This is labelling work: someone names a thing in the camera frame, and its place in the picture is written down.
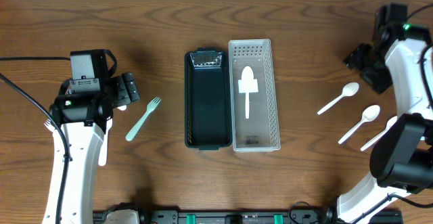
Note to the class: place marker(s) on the white fork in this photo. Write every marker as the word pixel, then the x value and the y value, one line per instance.
pixel 49 125
pixel 103 155

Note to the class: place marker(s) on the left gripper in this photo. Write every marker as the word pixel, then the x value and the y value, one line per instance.
pixel 128 88

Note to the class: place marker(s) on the white spoon crossing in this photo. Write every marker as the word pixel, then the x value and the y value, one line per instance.
pixel 348 90

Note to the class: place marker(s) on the mint green plastic fork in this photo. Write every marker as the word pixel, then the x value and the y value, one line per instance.
pixel 152 105

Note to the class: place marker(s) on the white label in basket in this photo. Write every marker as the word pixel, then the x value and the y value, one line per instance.
pixel 248 86

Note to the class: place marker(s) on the clear plastic basket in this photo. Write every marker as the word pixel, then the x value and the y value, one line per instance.
pixel 259 133

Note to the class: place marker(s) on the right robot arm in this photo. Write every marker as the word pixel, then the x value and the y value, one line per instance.
pixel 401 56

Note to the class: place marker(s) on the black plastic basket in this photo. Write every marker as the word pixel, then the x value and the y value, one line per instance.
pixel 208 123

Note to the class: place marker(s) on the white spoon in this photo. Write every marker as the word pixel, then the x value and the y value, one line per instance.
pixel 122 108
pixel 372 141
pixel 368 115
pixel 248 74

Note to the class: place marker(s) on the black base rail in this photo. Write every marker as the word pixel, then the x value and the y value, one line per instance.
pixel 129 213

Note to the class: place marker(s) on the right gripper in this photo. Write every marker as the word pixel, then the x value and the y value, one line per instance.
pixel 362 61

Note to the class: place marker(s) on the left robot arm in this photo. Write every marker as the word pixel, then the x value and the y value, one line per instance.
pixel 77 153

